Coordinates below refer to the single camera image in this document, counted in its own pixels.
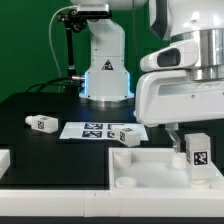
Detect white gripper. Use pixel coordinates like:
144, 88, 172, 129
135, 40, 224, 153

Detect white square tabletop part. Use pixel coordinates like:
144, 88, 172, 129
109, 148, 216, 190

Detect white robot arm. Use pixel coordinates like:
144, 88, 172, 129
70, 0, 224, 136

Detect paper sheet with markers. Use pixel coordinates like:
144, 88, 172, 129
60, 122, 148, 141

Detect white fence right wall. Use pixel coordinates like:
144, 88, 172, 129
210, 162, 224, 191

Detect white fence wall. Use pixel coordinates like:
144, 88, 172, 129
0, 149, 10, 179
0, 190, 224, 217
210, 162, 224, 191

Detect black base cables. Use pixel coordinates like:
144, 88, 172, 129
25, 75, 86, 94

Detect black camera stand pole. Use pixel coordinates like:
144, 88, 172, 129
66, 28, 76, 77

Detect black camera on stand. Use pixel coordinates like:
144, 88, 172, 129
57, 4, 112, 33

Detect grey camera cable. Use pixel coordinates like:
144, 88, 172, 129
48, 4, 78, 79

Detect white fence left wall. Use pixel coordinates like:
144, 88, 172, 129
0, 149, 10, 179

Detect white fence front wall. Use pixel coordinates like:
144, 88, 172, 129
0, 190, 224, 217

